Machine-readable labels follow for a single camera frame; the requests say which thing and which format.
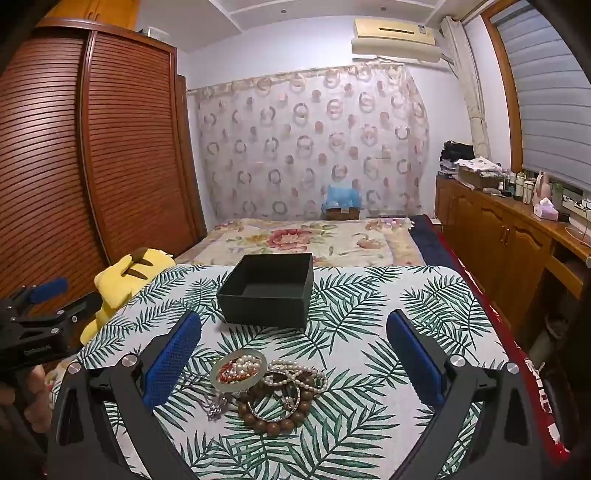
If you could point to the cream tied curtain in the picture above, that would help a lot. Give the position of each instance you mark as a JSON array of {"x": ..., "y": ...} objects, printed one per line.
[{"x": 478, "y": 120}]

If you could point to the cream air conditioner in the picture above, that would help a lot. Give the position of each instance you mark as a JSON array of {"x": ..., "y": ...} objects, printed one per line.
[{"x": 392, "y": 46}]

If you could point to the row of cosmetic bottles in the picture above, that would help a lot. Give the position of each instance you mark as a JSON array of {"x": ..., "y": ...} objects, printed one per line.
[{"x": 519, "y": 184}]

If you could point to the pile of dark clothes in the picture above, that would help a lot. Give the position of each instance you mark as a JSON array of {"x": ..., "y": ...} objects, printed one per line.
[{"x": 457, "y": 154}]

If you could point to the floral blanket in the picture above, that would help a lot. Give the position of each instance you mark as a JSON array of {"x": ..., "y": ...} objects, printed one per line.
[{"x": 286, "y": 240}]

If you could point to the cardboard tray with cloth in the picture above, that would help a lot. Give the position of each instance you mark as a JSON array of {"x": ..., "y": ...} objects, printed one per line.
[{"x": 480, "y": 173}]

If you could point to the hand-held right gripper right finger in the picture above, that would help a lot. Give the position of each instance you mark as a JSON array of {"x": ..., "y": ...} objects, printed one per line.
[{"x": 418, "y": 364}]

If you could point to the yellow plush toy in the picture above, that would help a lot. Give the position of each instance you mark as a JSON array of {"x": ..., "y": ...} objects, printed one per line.
[{"x": 120, "y": 277}]

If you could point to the wooden slatted wardrobe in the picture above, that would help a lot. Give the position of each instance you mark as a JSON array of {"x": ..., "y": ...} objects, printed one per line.
[{"x": 115, "y": 161}]

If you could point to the red blanket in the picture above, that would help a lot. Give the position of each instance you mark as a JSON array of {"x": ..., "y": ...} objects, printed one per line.
[{"x": 545, "y": 406}]

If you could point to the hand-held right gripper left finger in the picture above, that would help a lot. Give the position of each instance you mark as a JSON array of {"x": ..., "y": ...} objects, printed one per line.
[{"x": 168, "y": 364}]

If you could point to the blue plastic bag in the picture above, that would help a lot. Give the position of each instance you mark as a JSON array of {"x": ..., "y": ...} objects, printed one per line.
[{"x": 341, "y": 196}]

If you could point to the pale jade bangle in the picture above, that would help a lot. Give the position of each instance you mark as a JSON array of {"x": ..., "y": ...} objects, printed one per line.
[{"x": 216, "y": 381}]

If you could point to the circle patterned curtain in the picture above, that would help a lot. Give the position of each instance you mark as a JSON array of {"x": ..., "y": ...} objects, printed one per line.
[{"x": 286, "y": 138}]

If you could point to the person's left hand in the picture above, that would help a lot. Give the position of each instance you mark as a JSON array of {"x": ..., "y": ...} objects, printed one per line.
[{"x": 36, "y": 392}]

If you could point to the white power strip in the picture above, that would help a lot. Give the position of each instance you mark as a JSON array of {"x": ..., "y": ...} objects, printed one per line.
[{"x": 577, "y": 204}]

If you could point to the small cardboard box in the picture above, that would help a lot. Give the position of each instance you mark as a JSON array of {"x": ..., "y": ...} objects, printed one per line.
[{"x": 342, "y": 214}]

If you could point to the dark blue blanket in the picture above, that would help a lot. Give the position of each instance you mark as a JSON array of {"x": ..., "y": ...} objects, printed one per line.
[{"x": 434, "y": 244}]

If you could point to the wooden side cabinet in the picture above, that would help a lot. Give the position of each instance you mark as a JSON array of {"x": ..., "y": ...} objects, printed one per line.
[{"x": 489, "y": 230}]

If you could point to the pink tissue box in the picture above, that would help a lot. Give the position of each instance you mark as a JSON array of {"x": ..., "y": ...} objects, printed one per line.
[{"x": 545, "y": 210}]

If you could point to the leaf print tablecloth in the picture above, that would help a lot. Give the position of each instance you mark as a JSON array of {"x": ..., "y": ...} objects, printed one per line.
[{"x": 360, "y": 300}]

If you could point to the silver bangle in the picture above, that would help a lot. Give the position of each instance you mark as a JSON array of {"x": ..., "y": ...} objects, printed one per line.
[{"x": 258, "y": 413}]

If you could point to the black square box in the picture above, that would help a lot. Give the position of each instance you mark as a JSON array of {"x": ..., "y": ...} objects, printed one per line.
[{"x": 277, "y": 307}]

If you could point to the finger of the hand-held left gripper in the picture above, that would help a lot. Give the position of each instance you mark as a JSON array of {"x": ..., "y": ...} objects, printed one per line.
[
  {"x": 46, "y": 290},
  {"x": 74, "y": 308}
]

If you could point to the pink figurine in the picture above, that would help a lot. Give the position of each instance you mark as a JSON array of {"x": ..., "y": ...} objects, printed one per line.
[{"x": 541, "y": 187}]

